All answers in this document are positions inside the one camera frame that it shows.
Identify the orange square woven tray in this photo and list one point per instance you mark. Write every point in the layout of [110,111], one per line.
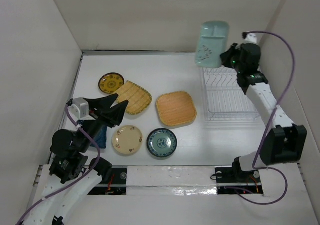
[176,109]

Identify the white wire dish rack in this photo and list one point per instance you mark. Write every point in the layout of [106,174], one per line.
[224,100]

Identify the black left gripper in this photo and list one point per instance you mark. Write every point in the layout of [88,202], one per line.
[115,114]

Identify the blue white patterned bowl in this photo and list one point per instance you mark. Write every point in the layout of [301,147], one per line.
[162,143]

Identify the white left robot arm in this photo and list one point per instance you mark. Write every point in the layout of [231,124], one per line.
[77,165]

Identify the cream floral round plate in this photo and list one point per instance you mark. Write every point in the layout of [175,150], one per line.
[127,140]

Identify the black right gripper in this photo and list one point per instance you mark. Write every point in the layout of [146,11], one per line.
[225,56]

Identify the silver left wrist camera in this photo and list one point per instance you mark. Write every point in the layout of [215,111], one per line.
[79,107]

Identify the green-rimmed bamboo tray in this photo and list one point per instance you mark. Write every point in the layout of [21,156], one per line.
[138,98]

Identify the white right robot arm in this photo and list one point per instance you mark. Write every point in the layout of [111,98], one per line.
[283,141]

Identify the yellow brown round plate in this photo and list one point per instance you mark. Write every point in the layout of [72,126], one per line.
[110,82]

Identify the light blue divided plate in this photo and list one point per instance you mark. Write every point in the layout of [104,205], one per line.
[211,44]

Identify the dark blue plate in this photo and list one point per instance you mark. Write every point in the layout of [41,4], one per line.
[97,130]

